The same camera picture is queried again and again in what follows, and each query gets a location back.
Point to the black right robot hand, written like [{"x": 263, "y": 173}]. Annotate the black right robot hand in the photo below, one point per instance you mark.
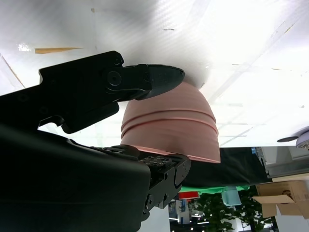
[{"x": 60, "y": 181}]

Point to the small red box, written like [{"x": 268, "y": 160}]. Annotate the small red box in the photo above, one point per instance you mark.
[{"x": 189, "y": 195}]

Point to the green leafy plant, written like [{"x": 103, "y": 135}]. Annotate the green leafy plant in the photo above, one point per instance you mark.
[{"x": 217, "y": 212}]

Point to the black cloth backdrop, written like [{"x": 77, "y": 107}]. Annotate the black cloth backdrop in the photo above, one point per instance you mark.
[{"x": 229, "y": 174}]

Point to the pale teal cup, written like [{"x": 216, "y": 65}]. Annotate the pale teal cup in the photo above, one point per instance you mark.
[{"x": 231, "y": 196}]

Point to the brown cardboard box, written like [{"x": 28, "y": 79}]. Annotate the brown cardboard box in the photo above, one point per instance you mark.
[{"x": 289, "y": 191}]

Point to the black table grommet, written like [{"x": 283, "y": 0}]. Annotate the black table grommet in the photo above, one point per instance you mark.
[{"x": 287, "y": 139}]

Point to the lavender plate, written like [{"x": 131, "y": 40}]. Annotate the lavender plate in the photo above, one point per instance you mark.
[{"x": 304, "y": 142}]

